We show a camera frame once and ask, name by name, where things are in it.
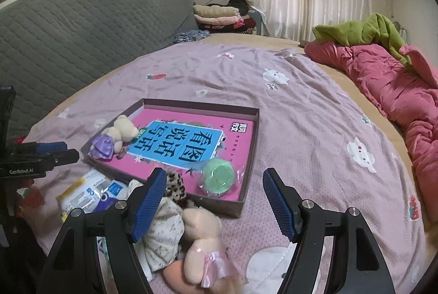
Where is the blue knitted cloth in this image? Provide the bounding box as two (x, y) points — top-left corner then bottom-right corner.
(174, 29), (210, 45)

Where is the green ball in clear wrap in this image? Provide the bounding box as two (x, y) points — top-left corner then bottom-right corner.
(198, 158), (245, 197)

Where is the pink and blue book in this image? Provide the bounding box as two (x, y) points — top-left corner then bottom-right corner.
(103, 108), (255, 204)

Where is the white floral scrunchie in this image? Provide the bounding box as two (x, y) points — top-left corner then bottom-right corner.
(128, 179), (186, 281)

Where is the pink folded blanket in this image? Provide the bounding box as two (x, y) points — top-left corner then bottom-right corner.
(194, 14), (246, 29)

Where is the yellow and white tissue packet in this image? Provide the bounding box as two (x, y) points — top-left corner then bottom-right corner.
(56, 169), (112, 223)

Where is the dark red folded cloth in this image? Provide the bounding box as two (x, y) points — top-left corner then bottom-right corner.
(232, 18), (256, 35)

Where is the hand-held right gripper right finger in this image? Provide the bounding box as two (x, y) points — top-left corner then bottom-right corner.
(262, 167), (397, 294)

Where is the teddy bear in purple dress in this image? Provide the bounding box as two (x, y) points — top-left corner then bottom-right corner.
(88, 115), (140, 161)

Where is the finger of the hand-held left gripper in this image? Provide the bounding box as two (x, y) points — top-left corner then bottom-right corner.
(42, 149), (80, 172)
(19, 141), (68, 155)

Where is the green blanket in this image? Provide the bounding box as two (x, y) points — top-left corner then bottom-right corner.
(312, 13), (413, 67)

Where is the peach soft pad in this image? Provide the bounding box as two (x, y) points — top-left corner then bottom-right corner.
(162, 261), (192, 286)

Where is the shallow brown cardboard box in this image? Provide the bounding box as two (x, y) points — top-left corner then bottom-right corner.
(81, 98), (261, 218)

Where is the black clothing pile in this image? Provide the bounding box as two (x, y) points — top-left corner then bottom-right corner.
(208, 0), (254, 16)

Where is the leopard print scrunchie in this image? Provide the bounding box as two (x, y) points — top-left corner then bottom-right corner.
(163, 170), (188, 207)

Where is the purple and white packet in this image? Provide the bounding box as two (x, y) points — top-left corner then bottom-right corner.
(92, 180), (131, 213)

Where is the teddy bear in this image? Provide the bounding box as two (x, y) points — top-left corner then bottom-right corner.
(88, 115), (140, 161)
(181, 207), (244, 289)

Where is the grey quilted headboard cover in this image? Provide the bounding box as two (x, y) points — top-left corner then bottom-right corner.
(0, 0), (196, 141)

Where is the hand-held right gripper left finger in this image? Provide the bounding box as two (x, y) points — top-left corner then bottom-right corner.
(44, 167), (168, 294)

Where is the beige folded blanket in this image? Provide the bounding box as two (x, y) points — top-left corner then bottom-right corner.
(192, 4), (240, 18)

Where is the pink quilt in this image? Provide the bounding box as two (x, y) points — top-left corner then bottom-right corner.
(304, 41), (438, 199)

